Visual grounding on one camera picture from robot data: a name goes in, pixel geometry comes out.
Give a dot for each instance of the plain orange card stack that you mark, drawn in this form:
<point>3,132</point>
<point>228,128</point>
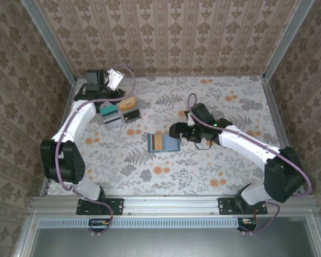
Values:
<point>128,104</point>

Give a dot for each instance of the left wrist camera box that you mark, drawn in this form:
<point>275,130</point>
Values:
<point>114,79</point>

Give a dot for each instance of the silver card with grey stripe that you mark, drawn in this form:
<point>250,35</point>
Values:
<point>113,122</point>

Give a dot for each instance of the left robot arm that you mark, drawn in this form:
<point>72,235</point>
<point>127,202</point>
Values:
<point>67,160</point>

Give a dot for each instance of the floral table covering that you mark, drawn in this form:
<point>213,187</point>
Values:
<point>176,174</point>

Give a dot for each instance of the clear acrylic card organizer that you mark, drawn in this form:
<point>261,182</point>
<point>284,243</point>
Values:
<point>108,104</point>

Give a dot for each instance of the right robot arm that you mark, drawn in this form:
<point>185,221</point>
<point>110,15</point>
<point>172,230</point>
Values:
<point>283,176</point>

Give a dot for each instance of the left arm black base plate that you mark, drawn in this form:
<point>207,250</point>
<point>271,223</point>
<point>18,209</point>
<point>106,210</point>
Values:
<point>116,206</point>

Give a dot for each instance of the aluminium side rail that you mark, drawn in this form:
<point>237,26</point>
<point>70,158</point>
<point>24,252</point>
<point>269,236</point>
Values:
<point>69,93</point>
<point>278,120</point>

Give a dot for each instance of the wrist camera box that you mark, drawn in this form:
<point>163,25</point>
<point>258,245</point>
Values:
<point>190,120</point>
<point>114,79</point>

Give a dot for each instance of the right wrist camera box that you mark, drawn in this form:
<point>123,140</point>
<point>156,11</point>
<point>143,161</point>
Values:
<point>190,120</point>

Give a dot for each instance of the blue card holder wallet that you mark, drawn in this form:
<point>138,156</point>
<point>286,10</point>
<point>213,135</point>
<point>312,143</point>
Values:
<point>171,143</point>

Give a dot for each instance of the aluminium corner post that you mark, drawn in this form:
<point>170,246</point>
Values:
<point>287,40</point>
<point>51,42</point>

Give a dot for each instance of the grey metal panel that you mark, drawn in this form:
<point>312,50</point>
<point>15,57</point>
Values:
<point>163,243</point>

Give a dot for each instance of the aluminium front rail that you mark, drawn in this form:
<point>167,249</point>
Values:
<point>171,204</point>

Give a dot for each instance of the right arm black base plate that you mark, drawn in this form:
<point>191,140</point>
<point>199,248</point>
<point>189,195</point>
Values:
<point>226,206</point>

